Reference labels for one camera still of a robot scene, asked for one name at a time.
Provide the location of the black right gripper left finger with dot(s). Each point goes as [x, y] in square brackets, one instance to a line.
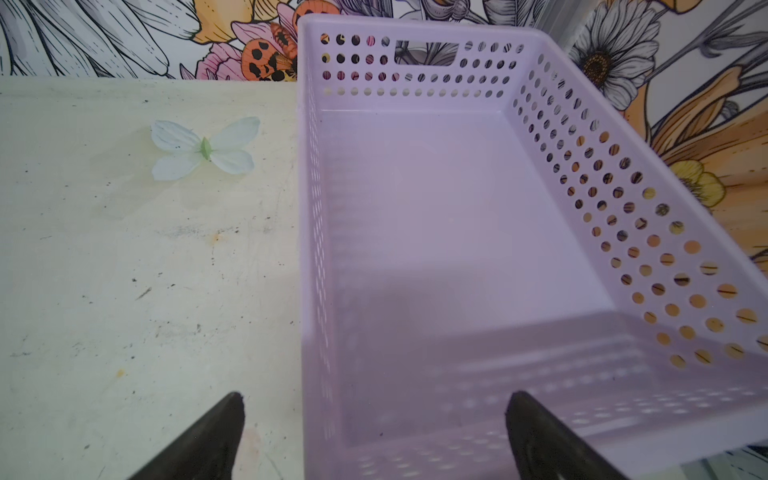
[206, 450]

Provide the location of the aluminium corner post right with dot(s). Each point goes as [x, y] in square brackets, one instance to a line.
[562, 20]

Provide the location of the lilac perforated plastic basket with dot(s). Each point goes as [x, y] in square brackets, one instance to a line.
[475, 220]

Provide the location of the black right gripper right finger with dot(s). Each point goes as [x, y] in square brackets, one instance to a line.
[545, 448]

